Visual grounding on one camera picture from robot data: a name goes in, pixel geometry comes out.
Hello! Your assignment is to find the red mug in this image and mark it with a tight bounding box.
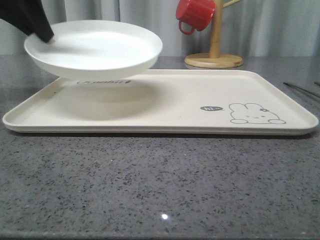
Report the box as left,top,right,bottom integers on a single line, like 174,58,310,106
175,0,216,35

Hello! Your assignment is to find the white round plate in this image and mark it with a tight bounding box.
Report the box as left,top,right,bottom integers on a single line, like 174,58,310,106
24,20,163,81

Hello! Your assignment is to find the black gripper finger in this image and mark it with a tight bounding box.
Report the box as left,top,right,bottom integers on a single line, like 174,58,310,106
0,0,54,43

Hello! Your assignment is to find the silver chopstick pair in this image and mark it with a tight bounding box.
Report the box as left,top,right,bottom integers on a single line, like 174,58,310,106
283,82,320,98

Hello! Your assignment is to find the cream rabbit serving tray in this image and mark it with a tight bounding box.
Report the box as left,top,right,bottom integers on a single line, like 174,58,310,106
2,69,319,136

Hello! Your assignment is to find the wooden mug tree stand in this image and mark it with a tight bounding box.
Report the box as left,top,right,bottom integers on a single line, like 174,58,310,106
184,0,244,69

